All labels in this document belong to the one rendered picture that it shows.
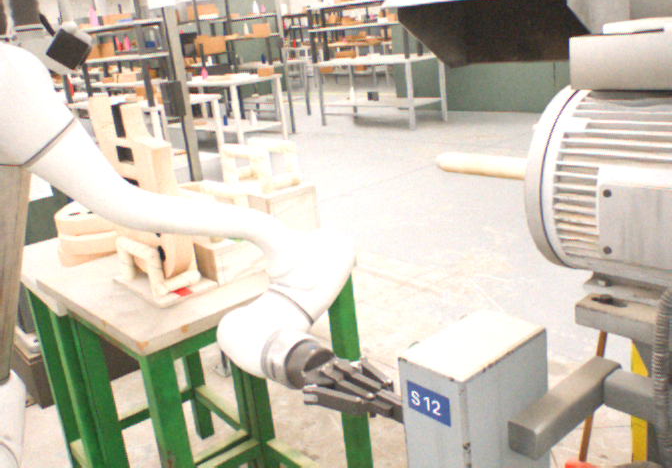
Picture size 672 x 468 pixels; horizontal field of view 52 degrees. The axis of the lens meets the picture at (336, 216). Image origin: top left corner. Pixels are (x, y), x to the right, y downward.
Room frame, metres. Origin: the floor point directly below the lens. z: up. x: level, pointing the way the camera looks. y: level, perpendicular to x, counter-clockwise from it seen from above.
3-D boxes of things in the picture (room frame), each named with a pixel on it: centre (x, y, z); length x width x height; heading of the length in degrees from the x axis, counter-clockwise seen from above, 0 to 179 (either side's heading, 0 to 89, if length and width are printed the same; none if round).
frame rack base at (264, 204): (1.73, 0.18, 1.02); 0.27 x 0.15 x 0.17; 39
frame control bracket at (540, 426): (0.72, -0.25, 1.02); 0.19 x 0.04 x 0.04; 129
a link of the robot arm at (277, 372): (1.00, 0.09, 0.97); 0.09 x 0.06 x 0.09; 130
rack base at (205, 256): (1.64, 0.30, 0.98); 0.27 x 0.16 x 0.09; 39
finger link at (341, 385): (0.88, 0.01, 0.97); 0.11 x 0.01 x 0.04; 38
